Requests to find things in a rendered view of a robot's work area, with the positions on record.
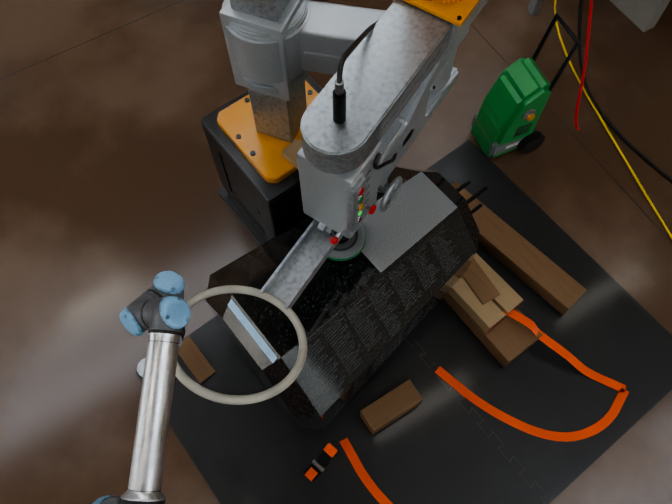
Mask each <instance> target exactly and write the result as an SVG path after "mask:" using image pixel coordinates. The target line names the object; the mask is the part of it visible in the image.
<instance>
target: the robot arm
mask: <svg viewBox="0 0 672 504"><path fill-rule="evenodd" d="M153 284H154V285H153V286H152V287H150V288H149V289H148V290H147V291H145V292H144V293H143V294H142V295H141V296H139V297H138V298H137V299H136V300H135V301H133V302H132V303H131V304H130V305H128V306H127V307H125V308H124V310H123V311H122V312H121V313H120V315H119V317H120V321H121V323H122V324H123V326H124V327H125V328H126V329H127V330H128V331H129V332H130V333H131V334H133V335H134V336H141V335H142V334H144V332H145V331H146V330H148V329H149V331H148V336H149V337H148V344H147V352H146V359H145V366H144V374H143V381H142V388H141V396H140V403H139V410H138V418H137V425H136V432H135V440H134V447H133V454H132V462H131V469H130V476H129V484H128V489H127V491H126V492H125V493H123V494H122V495H121V497H120V498H119V497H118V496H114V495H112V496H110V495H107V496H103V497H100V498H99V499H97V500H96V501H95V502H93V503H92V504H165V501H166V497H165V496H164V494H163V493H162V492H161V485H162V477H163V469H164V461H165V453H166V445H167V437H168V429H169V421H170V413H171V405H172V397H173V389H174V381H175V373H176V365H177V357H178V351H179V348H180V347H181V345H182V342H183V338H184V336H185V332H186V330H185V328H184V326H185V325H186V324H187V323H188V322H189V319H190V308H189V306H188V304H187V302H186V301H185V300H184V289H185V285H184V280H183V278H182V276H181V275H179V274H178V273H176V272H173V271H163V272H160V273H159V274H157V275H156V276H155V278H154V281H153Z"/></svg>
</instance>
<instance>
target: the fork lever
mask: <svg viewBox="0 0 672 504"><path fill-rule="evenodd" d="M319 223H320V222H319V221H317V220H315V219H314V220H313V221H312V222H311V224H310V225H309V226H308V228H307V229H306V230H305V232H304V233H303V234H302V236H301V237H300V238H299V240H298V241H297V242H296V244H295V245H294V246H293V248H292V249H291V250H290V252H289V253H288V254H287V256H286V257H285V258H284V260H283V261H282V262H281V263H280V265H279V266H278V267H277V269H276V270H275V271H274V273H273V274H272V275H271V277H270V278H269V279H268V281H267V282H266V283H265V285H264V286H263V287H262V289H261V290H260V293H261V294H263V293H264V292H265V291H266V292H268V293H270V294H272V295H274V296H276V297H277V298H279V299H281V300H282V301H283V302H285V303H286V305H285V306H284V308H285V309H288V308H289V307H290V308H291V307H292V306H293V305H294V303H295V302H296V300H297V299H298V298H299V296H300V295H301V293H302V292H303V291H304V289H305V288H306V287H307V285H308V284H309V282H310V281H311V280H312V278H313V277H314V275H315V274H316V273H317V271H318V270H319V268H320V267H321V266H322V264H323V263H324V262H325V260H326V259H327V257H328V256H329V255H330V253H331V252H332V250H333V249H334V248H335V246H336V245H337V244H338V243H337V244H331V242H330V238H331V237H332V236H331V235H329V234H327V233H326V232H324V231H322V230H320V229H319V228H317V225H318V224H319Z"/></svg>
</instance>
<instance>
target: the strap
mask: <svg viewBox="0 0 672 504"><path fill-rule="evenodd" d="M503 313H504V314H506V315H508V316H510V317H511V318H513V319H515V320H517V321H518V322H520V323H522V324H524V325H525V326H527V327H528V328H529V329H531V330H532V332H533V333H534V334H535V335H536V337H537V335H538V332H540V333H541V334H542V336H541V337H540V338H539V340H541V341H542V342H543V343H545V344H546V345H547V346H549V347H550V348H551V349H553V350H554V351H555V352H557V353H558V354H559V355H561V356H562V357H563V358H565V359H566V360H567V361H569V362H570V363H571V364H572V365H573V366H574V367H575V368H577V369H578V370H579V371H580V372H581V373H583V374H584V375H586V376H587V377H589V378H591V379H593V380H595V381H597V382H599V383H602V384H604V385H606V386H608V387H611V388H613V389H615V390H617V391H619V392H618V394H617V396H616V398H615V400H614V402H613V404H612V406H611V408H610V410H609V411H608V412H607V414H606V415H605V416H604V417H603V418H602V419H601V420H599V421H598V422H597V423H595V424H593V425H591V426H589V427H587V428H585V429H582V430H579V431H574V432H555V431H549V430H544V429H541V428H538V427H535V426H532V425H529V424H527V423H525V422H523V421H520V420H518V419H516V418H514V417H512V416H510V415H508V414H506V413H504V412H502V411H501V410H499V409H497V408H495V407H494V406H492V405H490V404H489V403H487V402H486V401H484V400H483V399H481V398H480V397H478V396H477V395H475V394H474V393H473V392H471V391H470V390H469V389H467V388H466V387H465V386H464V385H463V384H461V383H460V382H459V381H458V380H457V379H455V378H454V377H453V376H452V375H450V374H449V373H448V372H447V371H446V370H444V369H443V368H442V367H441V366H440V367H439V368H438V369H437V370H436V371H435V373H436V374H437V375H439V376H440V377H441V378H442V379H443V380H445V381H446V382H447V383H448V384H449V385H451V386H452V387H453V388H454V389H455V390H457V391H458V392H459V393H460V394H461V395H463V396H464V397H465V398H467V399H468V400H469V401H471V402H472V403H473V404H475V405H476V406H478V407H479V408H481V409H482V410H484V411H485V412H487V413H489V414H490V415H492V416H494V417H495V418H497V419H499V420H501V421H503V422H505V423H507V424H509V425H511V426H513V427H515V428H517V429H519V430H521V431H523V432H526V433H528V434H531V435H534V436H537V437H540V438H544V439H548V440H553V441H564V442H568V441H577V440H582V439H585V438H588V437H591V436H593V435H595V434H597V433H599V432H601V431H602V430H604V429H605V428H606V427H608V426H609V425H610V424H611V423H612V422H613V421H614V419H615V418H616V417H617V415H618V414H619V412H620V410H621V408H622V406H623V404H624V402H625V400H626V398H627V396H628V394H629V391H627V390H626V385H624V384H622V383H620V382H617V381H615V380H613V379H610V378H608V377H606V376H604V375H601V374H599V373H597V372H595V371H593V370H592V369H590V368H588V367H587V366H585V365H584V364H583V363H582V362H580V361H579V360H578V359H577V358H576V357H575V356H573V355H572V354H571V353H570V352H569V351H568V350H566V349H565V348H564V347H562V346H561V345H560V344H558V343H557V342H556V341H554V340H553V339H551V338H550V337H549V336H547V335H546V334H545V333H543V332H542V331H541V330H540V329H539V328H538V327H537V326H536V324H535V323H534V322H533V321H532V320H531V319H529V318H528V317H526V316H524V315H523V314H521V313H519V312H517V311H516V310H514V309H513V310H512V311H511V312H510V313H509V314H507V313H506V312H505V311H504V312H503ZM340 444H341V446H342V447H343V449H344V451H345V453H346V455H347V457H348V458H349V460H350V462H351V464H352V466H353V468H354V469H355V471H356V473H357V474H358V476H359V478H360V479H361V481H362V482H363V483H364V485H365V486H366V488H367V489H368V490H369V491H370V493H371V494H372V495H373V496H374V498H375V499H376V500H377V501H378V502H379V503H380V504H393V503H392V502H391V501H390V500H389V499H388V498H387V497H386V496H385V495H384V494H383V492H382V491H381V490H380V489H379V488H378V486H377V485H376V484H375V483H374V481H373V480H372V479H371V477H370V476H369V474H368V473H367V471H366V470H365V468H364V467H363V465H362V463H361V461H360V460H359V458H358V456H357V454H356V452H355V450H354V449H353V447H352V445H351V443H350V441H349V440H348V438H345V439H344V440H342V441H340Z"/></svg>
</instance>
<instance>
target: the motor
mask: <svg viewBox="0 0 672 504"><path fill-rule="evenodd" d="M402 1H405V2H407V3H409V4H411V5H413V6H416V7H418V8H420V9H422V10H424V11H426V12H429V13H431V14H433V15H435V16H437V17H439V18H442V19H444V20H446V21H448V22H450V23H452V24H455V25H457V26H459V27H461V25H462V24H463V23H464V21H465V20H466V19H467V17H468V16H469V15H470V13H471V12H472V10H473V9H474V8H475V6H476V5H477V4H478V2H479V1H480V0H402Z"/></svg>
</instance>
